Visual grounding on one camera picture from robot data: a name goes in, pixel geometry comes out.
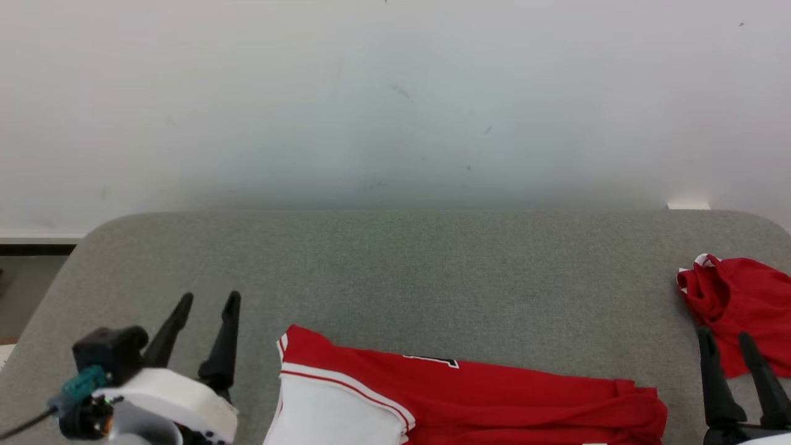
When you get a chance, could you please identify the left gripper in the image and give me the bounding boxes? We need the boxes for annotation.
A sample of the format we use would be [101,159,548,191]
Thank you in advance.
[93,291,242,444]

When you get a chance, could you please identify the red and white jersey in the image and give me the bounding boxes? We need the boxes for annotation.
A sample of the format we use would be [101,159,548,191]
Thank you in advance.
[263,324,669,445]

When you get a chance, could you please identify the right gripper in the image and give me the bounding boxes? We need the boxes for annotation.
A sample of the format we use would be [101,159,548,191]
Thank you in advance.
[698,326,791,445]

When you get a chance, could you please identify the red garment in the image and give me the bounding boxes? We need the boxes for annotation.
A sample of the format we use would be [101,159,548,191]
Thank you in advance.
[676,253,791,379]

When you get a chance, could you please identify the teal cable connector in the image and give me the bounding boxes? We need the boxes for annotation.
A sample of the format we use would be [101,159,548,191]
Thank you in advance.
[61,365,111,402]

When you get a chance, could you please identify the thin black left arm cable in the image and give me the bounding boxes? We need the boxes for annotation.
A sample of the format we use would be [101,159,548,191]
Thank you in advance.
[0,405,62,441]

